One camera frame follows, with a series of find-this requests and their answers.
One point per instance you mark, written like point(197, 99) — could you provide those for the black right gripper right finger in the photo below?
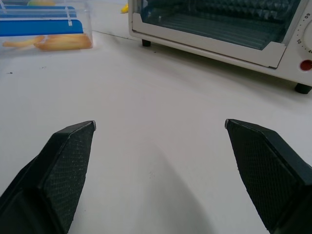
point(268, 175)

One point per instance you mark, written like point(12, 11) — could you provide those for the white toaster oven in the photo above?
point(219, 31)

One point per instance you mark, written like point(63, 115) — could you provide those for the yellow green fruit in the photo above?
point(40, 3)

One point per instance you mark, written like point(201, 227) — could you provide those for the blue plastic box lid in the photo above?
point(40, 27)

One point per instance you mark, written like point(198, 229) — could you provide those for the thin golden bread stick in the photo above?
point(23, 42)

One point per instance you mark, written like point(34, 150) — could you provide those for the clear plastic storage box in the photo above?
point(46, 24)

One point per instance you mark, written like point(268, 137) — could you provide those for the golden bread piece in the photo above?
point(64, 42)

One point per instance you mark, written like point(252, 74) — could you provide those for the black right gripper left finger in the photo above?
point(56, 175)

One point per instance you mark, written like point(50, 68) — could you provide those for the yellow banana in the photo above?
point(124, 8)

